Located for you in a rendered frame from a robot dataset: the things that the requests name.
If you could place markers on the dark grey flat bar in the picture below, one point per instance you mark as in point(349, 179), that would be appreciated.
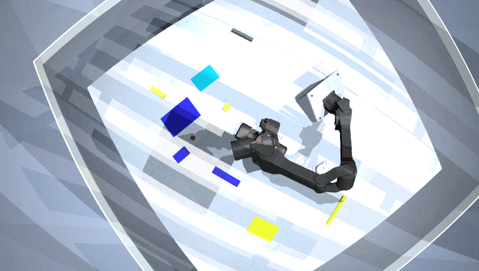
point(245, 36)

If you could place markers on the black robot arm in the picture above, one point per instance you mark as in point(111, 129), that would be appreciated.
point(273, 161)

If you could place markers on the yellow flat rectangular plate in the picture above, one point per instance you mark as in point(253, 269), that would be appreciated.
point(263, 229)

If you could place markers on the yellow flat bar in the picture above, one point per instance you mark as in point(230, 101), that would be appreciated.
point(336, 210)
point(158, 92)

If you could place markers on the cyan flat plate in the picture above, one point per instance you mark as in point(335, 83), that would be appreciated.
point(204, 78)

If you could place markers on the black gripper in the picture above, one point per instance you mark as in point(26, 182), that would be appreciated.
point(246, 131)

